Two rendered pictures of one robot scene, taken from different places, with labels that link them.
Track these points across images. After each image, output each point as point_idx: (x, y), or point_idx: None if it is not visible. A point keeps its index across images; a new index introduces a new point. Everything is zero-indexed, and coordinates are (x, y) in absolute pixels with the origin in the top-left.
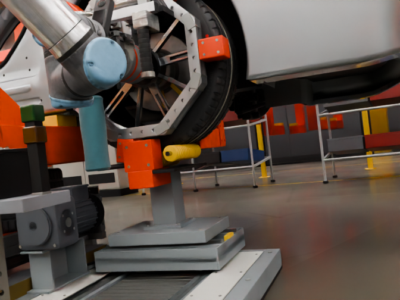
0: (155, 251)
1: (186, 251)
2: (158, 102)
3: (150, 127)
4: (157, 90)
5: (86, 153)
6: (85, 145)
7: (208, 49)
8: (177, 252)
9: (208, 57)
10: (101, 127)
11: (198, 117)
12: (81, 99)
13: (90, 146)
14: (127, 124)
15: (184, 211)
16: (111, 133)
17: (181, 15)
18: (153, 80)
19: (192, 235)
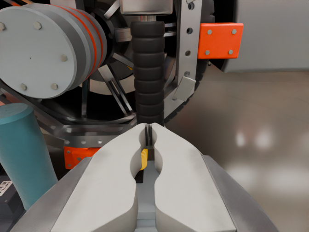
0: None
1: (145, 229)
2: (113, 90)
3: (111, 138)
4: (111, 75)
5: (20, 194)
6: (16, 186)
7: (215, 45)
8: (137, 230)
9: (212, 58)
10: (40, 159)
11: (167, 117)
12: None
13: (25, 188)
14: (67, 101)
15: None
16: (54, 140)
17: None
18: (106, 61)
19: (150, 214)
